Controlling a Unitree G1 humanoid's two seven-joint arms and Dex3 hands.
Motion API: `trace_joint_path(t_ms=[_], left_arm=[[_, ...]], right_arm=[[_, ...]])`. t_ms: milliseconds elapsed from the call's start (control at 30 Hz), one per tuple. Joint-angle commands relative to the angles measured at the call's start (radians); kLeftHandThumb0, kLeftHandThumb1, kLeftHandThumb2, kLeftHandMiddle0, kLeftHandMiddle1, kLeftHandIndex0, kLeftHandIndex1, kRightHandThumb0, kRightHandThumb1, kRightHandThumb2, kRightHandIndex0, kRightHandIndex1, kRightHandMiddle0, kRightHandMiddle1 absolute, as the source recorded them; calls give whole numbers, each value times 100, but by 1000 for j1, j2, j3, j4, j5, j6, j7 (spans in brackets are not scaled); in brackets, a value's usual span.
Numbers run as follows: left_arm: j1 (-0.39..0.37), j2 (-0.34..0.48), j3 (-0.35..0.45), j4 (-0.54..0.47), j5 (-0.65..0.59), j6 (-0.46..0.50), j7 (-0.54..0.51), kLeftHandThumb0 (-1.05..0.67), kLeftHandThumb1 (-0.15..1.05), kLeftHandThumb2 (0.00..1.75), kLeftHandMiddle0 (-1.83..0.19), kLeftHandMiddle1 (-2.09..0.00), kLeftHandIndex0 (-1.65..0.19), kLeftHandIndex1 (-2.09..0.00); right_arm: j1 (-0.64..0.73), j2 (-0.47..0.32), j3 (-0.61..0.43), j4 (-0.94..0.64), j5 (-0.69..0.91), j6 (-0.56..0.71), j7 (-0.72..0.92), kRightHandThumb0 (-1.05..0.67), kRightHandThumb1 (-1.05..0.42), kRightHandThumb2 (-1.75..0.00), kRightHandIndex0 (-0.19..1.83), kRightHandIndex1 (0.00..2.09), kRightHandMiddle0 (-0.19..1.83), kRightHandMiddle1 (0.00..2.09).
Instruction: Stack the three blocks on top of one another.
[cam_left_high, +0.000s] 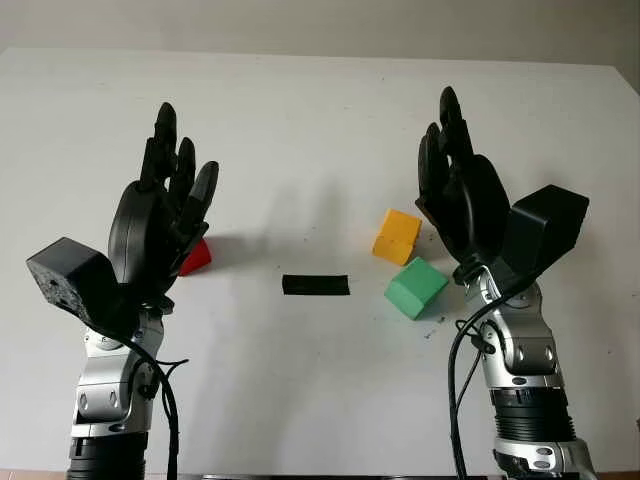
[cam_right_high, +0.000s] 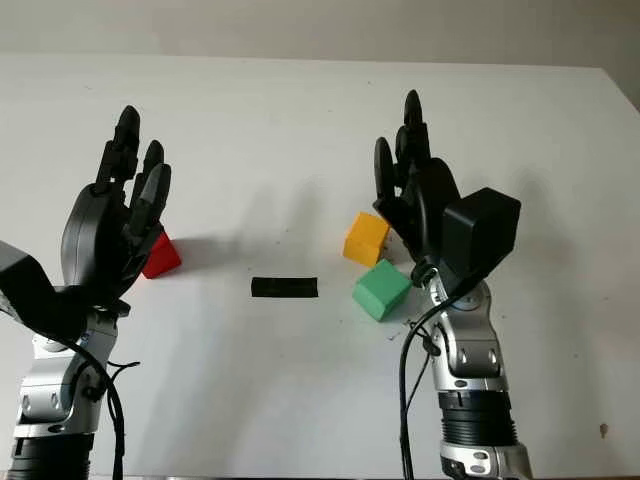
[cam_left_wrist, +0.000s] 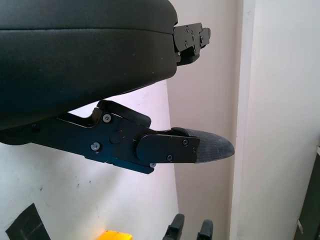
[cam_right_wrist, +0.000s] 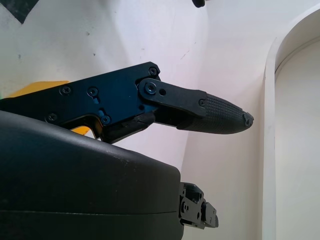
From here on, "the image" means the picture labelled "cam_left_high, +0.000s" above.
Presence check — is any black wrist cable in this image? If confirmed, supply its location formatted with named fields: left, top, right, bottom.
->
left=447, top=269, right=547, bottom=480
left=125, top=327, right=191, bottom=480

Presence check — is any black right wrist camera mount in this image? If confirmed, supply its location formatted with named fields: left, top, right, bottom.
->
left=501, top=184, right=591, bottom=297

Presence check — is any black tape strip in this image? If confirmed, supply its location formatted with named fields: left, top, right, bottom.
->
left=280, top=272, right=351, bottom=298

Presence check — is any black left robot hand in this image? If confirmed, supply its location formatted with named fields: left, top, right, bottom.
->
left=107, top=102, right=220, bottom=310

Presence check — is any red cube block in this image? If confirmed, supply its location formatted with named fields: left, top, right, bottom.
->
left=178, top=238, right=215, bottom=278

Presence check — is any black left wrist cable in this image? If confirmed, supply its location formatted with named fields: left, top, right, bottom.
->
left=125, top=327, right=191, bottom=480

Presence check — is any yellow cube block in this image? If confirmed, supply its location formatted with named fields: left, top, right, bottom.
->
left=371, top=208, right=423, bottom=267

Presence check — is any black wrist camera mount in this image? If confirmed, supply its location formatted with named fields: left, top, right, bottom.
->
left=25, top=237, right=125, bottom=332
left=501, top=184, right=591, bottom=297

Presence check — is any green cube block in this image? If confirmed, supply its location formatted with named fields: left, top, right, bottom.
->
left=383, top=256, right=450, bottom=321

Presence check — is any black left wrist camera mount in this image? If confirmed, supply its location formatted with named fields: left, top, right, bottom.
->
left=25, top=237, right=125, bottom=332

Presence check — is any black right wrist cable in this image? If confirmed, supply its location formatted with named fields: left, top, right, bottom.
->
left=447, top=269, right=547, bottom=480

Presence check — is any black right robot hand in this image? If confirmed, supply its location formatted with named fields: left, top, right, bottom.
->
left=415, top=86, right=512, bottom=282

